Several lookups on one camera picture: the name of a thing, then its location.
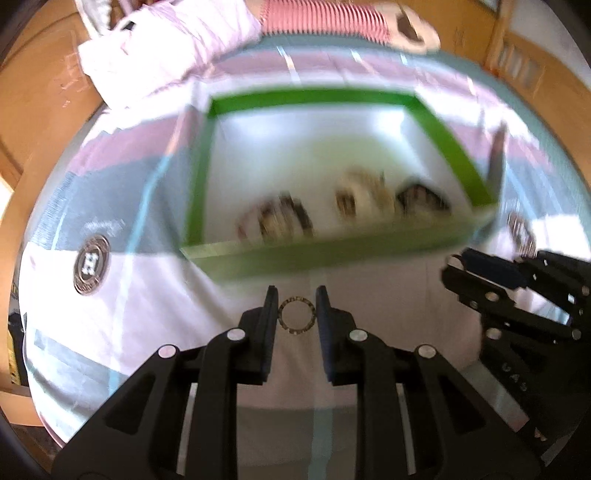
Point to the printed pink grey bedsheet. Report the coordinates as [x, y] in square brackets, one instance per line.
[115, 184]

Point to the wooden cabinet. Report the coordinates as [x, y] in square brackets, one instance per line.
[521, 60]

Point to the brown-white object middle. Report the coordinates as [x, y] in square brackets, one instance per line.
[360, 196]

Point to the pale pink quilt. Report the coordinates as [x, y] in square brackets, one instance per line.
[175, 41]

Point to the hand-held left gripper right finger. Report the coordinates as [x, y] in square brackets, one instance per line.
[323, 321]

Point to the brown-white object right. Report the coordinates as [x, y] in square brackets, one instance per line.
[422, 201]

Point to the brown-white object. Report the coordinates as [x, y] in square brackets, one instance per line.
[422, 201]
[360, 196]

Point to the cream brown plush toy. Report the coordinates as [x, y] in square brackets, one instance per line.
[411, 27]

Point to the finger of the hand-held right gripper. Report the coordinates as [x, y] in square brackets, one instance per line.
[466, 288]
[491, 270]

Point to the red white striped cloth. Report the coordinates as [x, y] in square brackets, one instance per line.
[323, 18]

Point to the green-rimmed white tray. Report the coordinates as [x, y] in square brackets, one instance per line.
[323, 256]

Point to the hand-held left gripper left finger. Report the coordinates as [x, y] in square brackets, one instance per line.
[270, 321]

